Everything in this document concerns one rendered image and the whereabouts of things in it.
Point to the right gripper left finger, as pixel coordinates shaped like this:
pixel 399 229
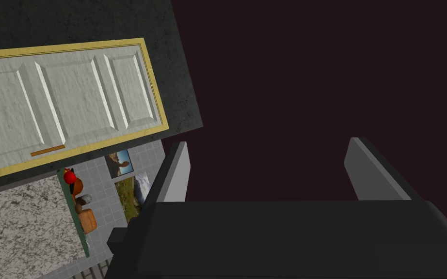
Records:
pixel 176 176

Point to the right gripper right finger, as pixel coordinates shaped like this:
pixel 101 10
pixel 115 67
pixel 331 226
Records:
pixel 374 176

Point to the mountain meadow picture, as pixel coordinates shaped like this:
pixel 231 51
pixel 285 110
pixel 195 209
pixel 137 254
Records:
pixel 132 195

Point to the desert landscape picture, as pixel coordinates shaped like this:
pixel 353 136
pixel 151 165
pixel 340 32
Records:
pixel 119 163

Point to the green shelf with items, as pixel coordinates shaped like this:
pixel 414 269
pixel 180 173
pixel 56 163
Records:
pixel 79 209

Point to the white panelled door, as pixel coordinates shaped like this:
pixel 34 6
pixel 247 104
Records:
pixel 64 100

